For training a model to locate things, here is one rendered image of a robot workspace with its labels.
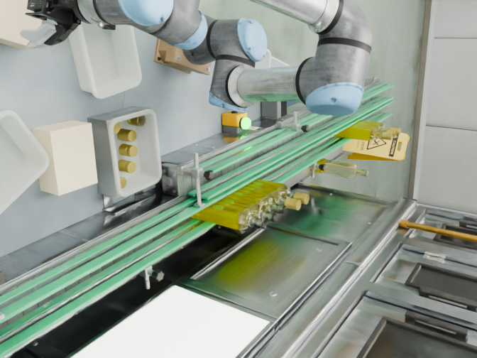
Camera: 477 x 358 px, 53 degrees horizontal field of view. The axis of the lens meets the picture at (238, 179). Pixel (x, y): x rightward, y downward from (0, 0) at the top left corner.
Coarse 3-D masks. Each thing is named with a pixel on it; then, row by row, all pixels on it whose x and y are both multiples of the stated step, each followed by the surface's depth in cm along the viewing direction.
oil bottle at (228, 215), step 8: (208, 208) 148; (216, 208) 146; (224, 208) 146; (232, 208) 146; (240, 208) 145; (192, 216) 153; (200, 216) 151; (208, 216) 149; (216, 216) 147; (224, 216) 145; (232, 216) 143; (240, 216) 142; (248, 216) 142; (224, 224) 146; (232, 224) 144; (240, 224) 143
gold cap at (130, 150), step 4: (124, 144) 139; (120, 148) 138; (124, 148) 137; (128, 148) 136; (132, 148) 137; (136, 148) 138; (120, 152) 138; (124, 152) 137; (128, 152) 136; (132, 152) 137; (136, 152) 139; (128, 156) 138; (132, 156) 137
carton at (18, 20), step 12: (0, 0) 98; (12, 0) 100; (24, 0) 103; (0, 12) 99; (12, 12) 101; (24, 12) 103; (0, 24) 99; (12, 24) 101; (24, 24) 103; (36, 24) 106; (0, 36) 100; (12, 36) 102; (24, 48) 110; (36, 48) 107
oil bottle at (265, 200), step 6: (234, 192) 157; (240, 192) 157; (246, 192) 157; (252, 192) 156; (246, 198) 153; (252, 198) 152; (258, 198) 152; (264, 198) 152; (270, 198) 153; (264, 204) 150; (264, 210) 151
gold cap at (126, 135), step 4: (120, 132) 137; (124, 132) 136; (128, 132) 135; (132, 132) 136; (120, 136) 137; (124, 136) 136; (128, 136) 135; (132, 136) 136; (120, 140) 138; (124, 140) 137; (128, 140) 135; (132, 140) 136
